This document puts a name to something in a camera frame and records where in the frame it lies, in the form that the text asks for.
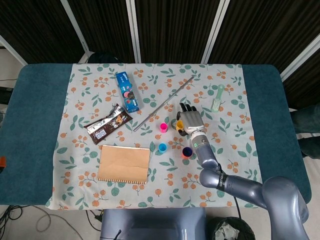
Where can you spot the brown spiral notebook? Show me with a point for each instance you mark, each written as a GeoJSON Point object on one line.
{"type": "Point", "coordinates": [123, 163]}

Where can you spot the black trash bin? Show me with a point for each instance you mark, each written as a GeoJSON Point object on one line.
{"type": "Point", "coordinates": [225, 225]}

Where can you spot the white partition frame post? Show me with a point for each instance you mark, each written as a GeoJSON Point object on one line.
{"type": "Point", "coordinates": [215, 30]}
{"type": "Point", "coordinates": [75, 25]}
{"type": "Point", "coordinates": [12, 50]}
{"type": "Point", "coordinates": [300, 57]}
{"type": "Point", "coordinates": [133, 30]}

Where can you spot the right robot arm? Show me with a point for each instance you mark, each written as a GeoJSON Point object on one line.
{"type": "Point", "coordinates": [250, 187]}

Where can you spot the black bag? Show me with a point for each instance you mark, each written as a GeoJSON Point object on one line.
{"type": "Point", "coordinates": [102, 58]}

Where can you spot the teal table cover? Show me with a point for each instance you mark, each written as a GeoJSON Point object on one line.
{"type": "Point", "coordinates": [32, 112]}

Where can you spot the pink plastic cup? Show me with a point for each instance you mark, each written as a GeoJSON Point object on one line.
{"type": "Point", "coordinates": [163, 127]}

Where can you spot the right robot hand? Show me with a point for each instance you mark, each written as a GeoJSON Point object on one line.
{"type": "Point", "coordinates": [193, 121]}

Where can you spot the floral tablecloth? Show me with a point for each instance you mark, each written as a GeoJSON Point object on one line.
{"type": "Point", "coordinates": [112, 195]}

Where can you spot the blue plastic cup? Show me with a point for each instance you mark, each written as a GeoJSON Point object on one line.
{"type": "Point", "coordinates": [162, 148]}

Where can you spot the orange plastic cup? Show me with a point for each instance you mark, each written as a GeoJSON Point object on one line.
{"type": "Point", "coordinates": [185, 157]}

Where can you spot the yellow plastic cup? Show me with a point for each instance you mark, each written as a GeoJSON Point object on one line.
{"type": "Point", "coordinates": [179, 125]}

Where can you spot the brown snack wrapper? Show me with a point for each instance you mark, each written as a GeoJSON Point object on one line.
{"type": "Point", "coordinates": [107, 125]}

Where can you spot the blue cookie box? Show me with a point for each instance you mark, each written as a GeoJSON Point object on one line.
{"type": "Point", "coordinates": [127, 92]}

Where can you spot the grey-blue robot torso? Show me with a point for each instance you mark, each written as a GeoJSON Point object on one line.
{"type": "Point", "coordinates": [150, 220]}

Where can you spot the thin metal rod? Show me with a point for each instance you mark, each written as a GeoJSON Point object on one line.
{"type": "Point", "coordinates": [163, 103]}

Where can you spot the purple plastic cup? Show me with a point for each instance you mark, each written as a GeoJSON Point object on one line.
{"type": "Point", "coordinates": [187, 151]}

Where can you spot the black box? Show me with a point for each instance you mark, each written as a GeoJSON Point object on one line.
{"type": "Point", "coordinates": [5, 96]}

